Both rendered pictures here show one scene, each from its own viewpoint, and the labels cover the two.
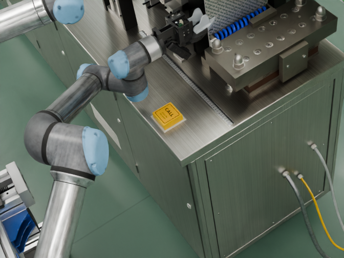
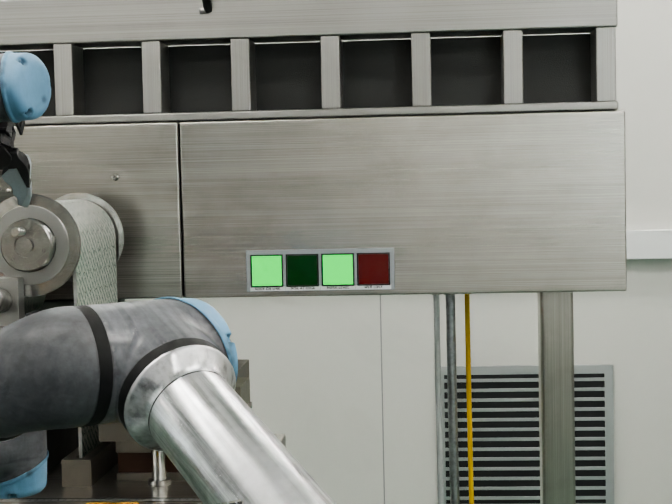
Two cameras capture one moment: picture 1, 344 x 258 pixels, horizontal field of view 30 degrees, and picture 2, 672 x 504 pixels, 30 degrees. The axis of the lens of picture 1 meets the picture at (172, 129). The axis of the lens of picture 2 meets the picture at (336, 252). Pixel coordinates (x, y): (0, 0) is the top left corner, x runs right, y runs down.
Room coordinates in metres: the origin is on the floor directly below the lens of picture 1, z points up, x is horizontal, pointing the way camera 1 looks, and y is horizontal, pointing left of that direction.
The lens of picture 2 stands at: (0.29, 1.25, 1.32)
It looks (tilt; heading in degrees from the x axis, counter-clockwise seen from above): 3 degrees down; 298
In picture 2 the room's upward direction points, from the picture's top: 1 degrees counter-clockwise
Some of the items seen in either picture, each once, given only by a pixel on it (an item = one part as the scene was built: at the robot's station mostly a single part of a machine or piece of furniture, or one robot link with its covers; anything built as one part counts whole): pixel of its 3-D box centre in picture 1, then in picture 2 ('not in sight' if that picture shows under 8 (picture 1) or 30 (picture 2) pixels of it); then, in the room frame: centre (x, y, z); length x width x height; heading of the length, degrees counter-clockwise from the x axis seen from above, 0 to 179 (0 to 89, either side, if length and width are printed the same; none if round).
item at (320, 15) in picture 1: (320, 12); not in sight; (1.45, -0.53, 1.05); 0.04 x 0.04 x 0.04
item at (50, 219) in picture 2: not in sight; (56, 241); (1.58, -0.25, 1.25); 0.26 x 0.12 x 0.12; 114
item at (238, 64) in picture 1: (238, 60); not in sight; (1.32, -0.24, 1.05); 0.04 x 0.04 x 0.04
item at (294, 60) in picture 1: (294, 62); (241, 416); (1.35, -0.42, 0.97); 0.10 x 0.03 x 0.11; 114
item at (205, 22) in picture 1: (205, 21); not in sight; (1.45, -0.17, 1.11); 0.09 x 0.03 x 0.06; 113
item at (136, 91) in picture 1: (129, 82); (2, 450); (1.37, 0.10, 1.01); 0.11 x 0.08 x 0.11; 63
